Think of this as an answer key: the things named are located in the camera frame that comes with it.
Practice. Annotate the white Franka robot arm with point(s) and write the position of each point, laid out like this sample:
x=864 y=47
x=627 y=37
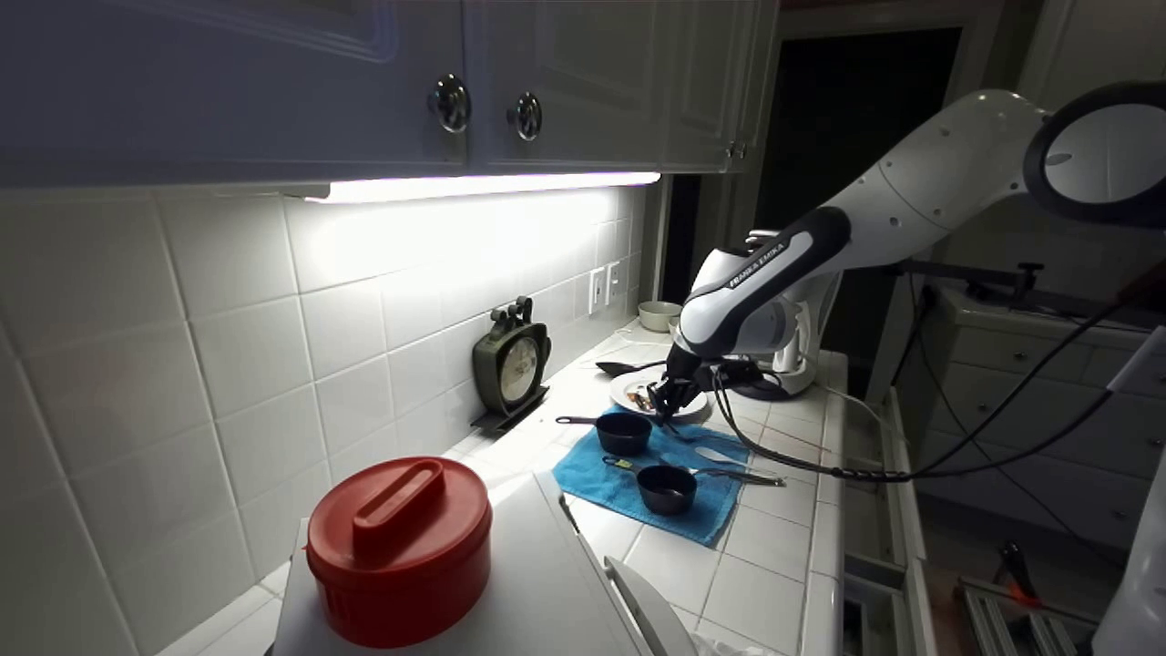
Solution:
x=924 y=184

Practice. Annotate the white plate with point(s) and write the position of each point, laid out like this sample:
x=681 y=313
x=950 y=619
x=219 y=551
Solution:
x=627 y=396

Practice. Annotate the metal cabinet knob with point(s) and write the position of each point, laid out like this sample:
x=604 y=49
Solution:
x=527 y=118
x=453 y=105

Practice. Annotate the under cabinet light bar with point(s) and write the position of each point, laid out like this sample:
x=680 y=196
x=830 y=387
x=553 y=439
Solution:
x=485 y=189

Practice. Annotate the dark metal bar fixture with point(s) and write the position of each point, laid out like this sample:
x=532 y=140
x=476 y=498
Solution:
x=996 y=283

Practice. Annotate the blue towel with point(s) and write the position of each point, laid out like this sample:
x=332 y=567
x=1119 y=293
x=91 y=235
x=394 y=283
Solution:
x=596 y=480

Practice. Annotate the white drawer cabinet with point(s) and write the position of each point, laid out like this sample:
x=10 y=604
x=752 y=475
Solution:
x=1032 y=365

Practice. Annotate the black measuring cup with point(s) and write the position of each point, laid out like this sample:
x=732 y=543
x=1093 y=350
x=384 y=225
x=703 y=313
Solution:
x=623 y=437
x=663 y=490

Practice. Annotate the metal rail frame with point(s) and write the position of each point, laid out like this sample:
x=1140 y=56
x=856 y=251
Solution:
x=1008 y=626

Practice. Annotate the white coffee maker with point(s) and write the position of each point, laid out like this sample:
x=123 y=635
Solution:
x=794 y=334

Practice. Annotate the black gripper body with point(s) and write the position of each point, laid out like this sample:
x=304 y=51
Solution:
x=691 y=370

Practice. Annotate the white wall outlet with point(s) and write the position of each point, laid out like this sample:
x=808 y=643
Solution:
x=615 y=283
x=596 y=293

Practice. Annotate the white bowl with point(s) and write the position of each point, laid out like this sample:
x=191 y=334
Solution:
x=656 y=314

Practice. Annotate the white upper cabinet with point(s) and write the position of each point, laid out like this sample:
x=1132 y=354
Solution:
x=243 y=84

